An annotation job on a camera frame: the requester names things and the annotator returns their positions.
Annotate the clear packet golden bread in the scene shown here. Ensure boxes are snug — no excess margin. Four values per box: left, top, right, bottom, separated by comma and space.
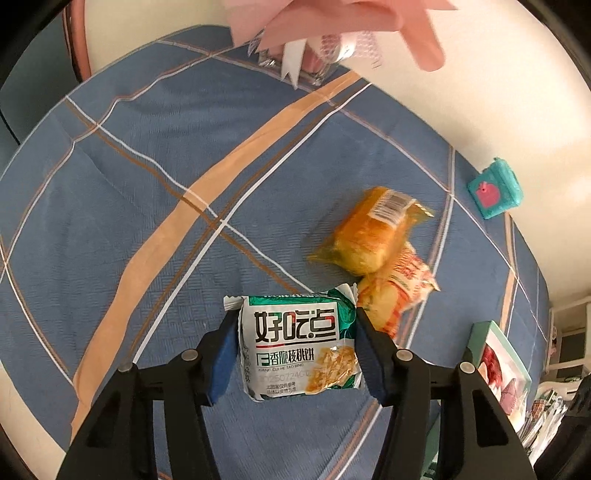
308, 186, 435, 277

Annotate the clear glass vase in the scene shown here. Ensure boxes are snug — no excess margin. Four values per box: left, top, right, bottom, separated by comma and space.
256, 28, 354, 88

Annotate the blue plaid bed sheet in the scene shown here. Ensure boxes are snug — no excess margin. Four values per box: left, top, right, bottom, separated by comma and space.
0, 25, 552, 480

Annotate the green white cracker packet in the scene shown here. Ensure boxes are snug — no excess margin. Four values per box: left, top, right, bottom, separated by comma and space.
224, 282, 363, 403

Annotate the white shelf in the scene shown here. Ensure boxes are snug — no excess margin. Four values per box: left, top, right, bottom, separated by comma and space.
549, 302, 591, 388

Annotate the teal rimmed white tray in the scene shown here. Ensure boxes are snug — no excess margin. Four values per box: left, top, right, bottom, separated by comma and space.
425, 320, 532, 480

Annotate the small teal box pink print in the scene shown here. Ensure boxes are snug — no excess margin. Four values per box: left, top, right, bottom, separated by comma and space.
467, 157, 525, 220

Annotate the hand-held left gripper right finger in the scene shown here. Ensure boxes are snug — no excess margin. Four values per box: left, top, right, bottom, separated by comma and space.
355, 308, 539, 480

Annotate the dark grey panel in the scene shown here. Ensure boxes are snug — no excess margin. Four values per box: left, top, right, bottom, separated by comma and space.
0, 14, 79, 144

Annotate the dotted sheer ribbon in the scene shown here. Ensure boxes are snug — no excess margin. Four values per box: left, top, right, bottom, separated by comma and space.
318, 30, 384, 70

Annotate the white ribbon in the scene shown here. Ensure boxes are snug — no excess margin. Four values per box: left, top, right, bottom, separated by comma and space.
281, 39, 308, 88

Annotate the pink snack packet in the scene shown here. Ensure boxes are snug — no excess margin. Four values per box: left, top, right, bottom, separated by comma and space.
501, 376, 525, 416

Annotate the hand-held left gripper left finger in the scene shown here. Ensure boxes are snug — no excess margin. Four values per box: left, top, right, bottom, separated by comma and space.
55, 311, 238, 480

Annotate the pink paper flower bouquet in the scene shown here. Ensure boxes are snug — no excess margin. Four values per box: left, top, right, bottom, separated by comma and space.
226, 0, 458, 72

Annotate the pile of papers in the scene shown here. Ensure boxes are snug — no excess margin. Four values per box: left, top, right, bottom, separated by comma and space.
522, 385, 573, 467

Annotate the red candy packet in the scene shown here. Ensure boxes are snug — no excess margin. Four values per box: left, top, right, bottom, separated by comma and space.
480, 345, 504, 388

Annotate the orange striped bread packet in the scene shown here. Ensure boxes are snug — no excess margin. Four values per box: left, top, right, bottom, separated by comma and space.
358, 242, 440, 342

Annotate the black object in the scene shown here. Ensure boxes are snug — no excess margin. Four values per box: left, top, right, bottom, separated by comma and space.
556, 385, 591, 467

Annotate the pink bed headboard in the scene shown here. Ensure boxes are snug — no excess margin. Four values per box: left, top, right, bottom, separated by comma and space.
62, 0, 93, 81

